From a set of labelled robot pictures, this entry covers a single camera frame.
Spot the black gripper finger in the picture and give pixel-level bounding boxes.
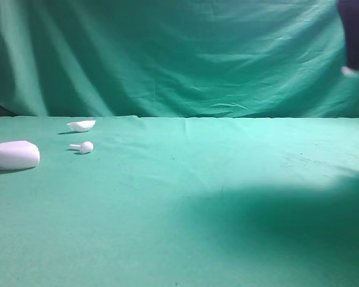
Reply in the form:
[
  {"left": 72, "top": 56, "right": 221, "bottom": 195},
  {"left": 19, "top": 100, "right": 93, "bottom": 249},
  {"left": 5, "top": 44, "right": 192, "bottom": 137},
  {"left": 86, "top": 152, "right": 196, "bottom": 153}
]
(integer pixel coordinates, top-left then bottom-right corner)
[{"left": 337, "top": 1, "right": 359, "bottom": 71}]

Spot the green backdrop cloth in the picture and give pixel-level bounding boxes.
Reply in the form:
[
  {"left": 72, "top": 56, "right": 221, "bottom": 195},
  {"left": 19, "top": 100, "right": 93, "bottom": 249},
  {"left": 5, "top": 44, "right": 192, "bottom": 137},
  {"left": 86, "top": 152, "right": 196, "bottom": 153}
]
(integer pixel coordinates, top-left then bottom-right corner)
[{"left": 0, "top": 1, "right": 359, "bottom": 118}]

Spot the white earbud case lid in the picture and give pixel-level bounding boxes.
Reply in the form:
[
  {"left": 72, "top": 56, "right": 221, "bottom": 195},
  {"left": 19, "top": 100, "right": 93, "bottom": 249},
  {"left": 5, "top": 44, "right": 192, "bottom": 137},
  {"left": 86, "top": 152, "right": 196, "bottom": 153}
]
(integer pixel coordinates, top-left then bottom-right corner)
[{"left": 66, "top": 120, "right": 96, "bottom": 133}]

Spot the white earbud near case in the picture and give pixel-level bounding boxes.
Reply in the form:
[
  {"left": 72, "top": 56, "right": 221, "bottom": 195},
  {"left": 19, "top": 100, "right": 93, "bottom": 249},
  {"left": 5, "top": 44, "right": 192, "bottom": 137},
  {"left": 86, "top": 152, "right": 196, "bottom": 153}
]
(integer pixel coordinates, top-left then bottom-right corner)
[{"left": 69, "top": 141, "right": 94, "bottom": 154}]

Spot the white earbud case base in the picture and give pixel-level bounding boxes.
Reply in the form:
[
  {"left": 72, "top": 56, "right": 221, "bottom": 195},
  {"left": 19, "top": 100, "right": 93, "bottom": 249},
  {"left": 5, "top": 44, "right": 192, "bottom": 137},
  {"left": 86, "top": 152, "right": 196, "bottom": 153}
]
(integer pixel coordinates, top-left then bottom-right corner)
[{"left": 0, "top": 141, "right": 41, "bottom": 170}]

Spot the green table cloth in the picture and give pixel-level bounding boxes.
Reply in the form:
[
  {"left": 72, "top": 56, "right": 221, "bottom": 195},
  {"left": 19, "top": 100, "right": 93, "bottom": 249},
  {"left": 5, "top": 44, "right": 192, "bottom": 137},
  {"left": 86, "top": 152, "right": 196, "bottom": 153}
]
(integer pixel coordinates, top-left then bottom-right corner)
[{"left": 0, "top": 117, "right": 359, "bottom": 286}]

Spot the white bluetooth earbud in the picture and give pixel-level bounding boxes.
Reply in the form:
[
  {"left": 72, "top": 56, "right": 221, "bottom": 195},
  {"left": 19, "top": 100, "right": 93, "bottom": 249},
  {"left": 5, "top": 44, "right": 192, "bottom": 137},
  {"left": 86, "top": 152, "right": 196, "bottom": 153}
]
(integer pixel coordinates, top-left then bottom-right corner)
[{"left": 341, "top": 59, "right": 359, "bottom": 78}]

